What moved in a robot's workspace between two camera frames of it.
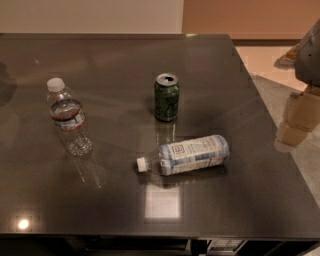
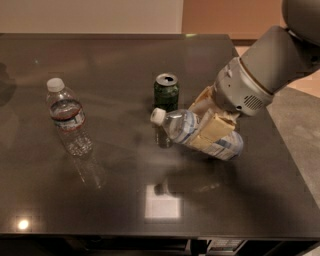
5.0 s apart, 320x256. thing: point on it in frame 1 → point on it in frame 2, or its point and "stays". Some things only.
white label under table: x=225 y=245 stays
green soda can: x=166 y=97 stays
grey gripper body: x=310 y=60 → x=240 y=89
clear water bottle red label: x=69 y=116 stays
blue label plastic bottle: x=188 y=154 → x=180 y=124
